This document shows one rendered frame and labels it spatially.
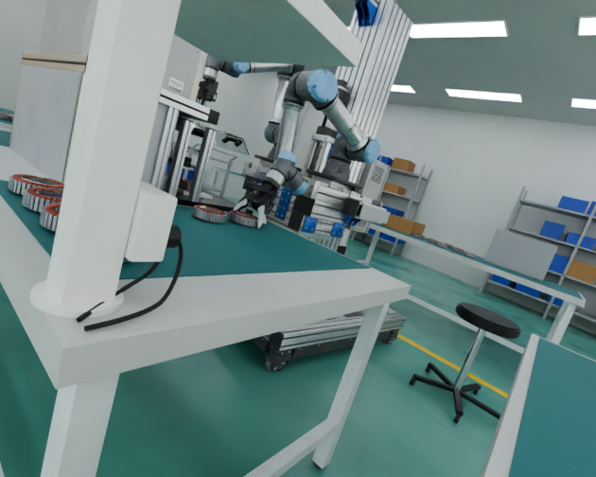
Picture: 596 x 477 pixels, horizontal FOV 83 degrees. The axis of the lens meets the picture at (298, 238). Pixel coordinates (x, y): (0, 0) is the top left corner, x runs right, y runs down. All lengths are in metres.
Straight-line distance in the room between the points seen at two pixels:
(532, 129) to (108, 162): 7.67
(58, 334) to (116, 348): 0.06
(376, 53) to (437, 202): 5.94
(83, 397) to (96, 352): 0.09
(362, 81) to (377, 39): 0.23
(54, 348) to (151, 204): 0.18
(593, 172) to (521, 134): 1.32
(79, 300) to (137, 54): 0.29
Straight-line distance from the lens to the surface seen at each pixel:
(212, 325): 0.51
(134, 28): 0.44
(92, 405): 0.54
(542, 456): 0.56
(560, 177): 7.62
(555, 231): 6.94
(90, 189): 0.43
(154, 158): 1.25
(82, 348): 0.43
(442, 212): 7.78
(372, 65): 2.13
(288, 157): 1.40
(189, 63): 1.44
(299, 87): 1.49
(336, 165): 1.76
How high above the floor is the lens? 0.98
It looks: 10 degrees down
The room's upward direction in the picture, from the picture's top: 18 degrees clockwise
